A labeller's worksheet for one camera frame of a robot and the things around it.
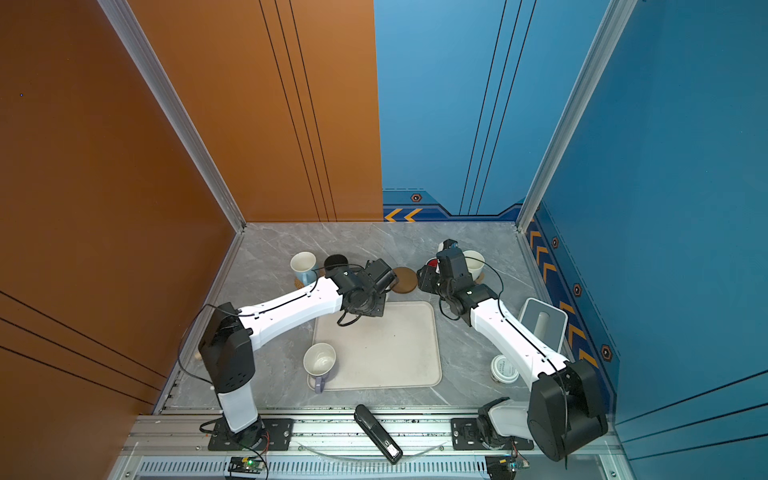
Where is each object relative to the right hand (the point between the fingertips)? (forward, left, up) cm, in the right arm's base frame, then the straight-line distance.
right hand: (421, 274), depth 85 cm
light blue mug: (+11, +38, -9) cm, 41 cm away
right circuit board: (-43, -17, -19) cm, 50 cm away
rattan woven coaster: (+7, +41, -14) cm, 44 cm away
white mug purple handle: (-19, +29, -14) cm, 38 cm away
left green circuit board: (-43, +44, -18) cm, 64 cm away
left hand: (-6, +13, -6) cm, 15 cm away
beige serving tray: (-14, +6, -19) cm, 24 cm away
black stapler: (-37, +12, -14) cm, 41 cm away
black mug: (+11, +27, -7) cm, 30 cm away
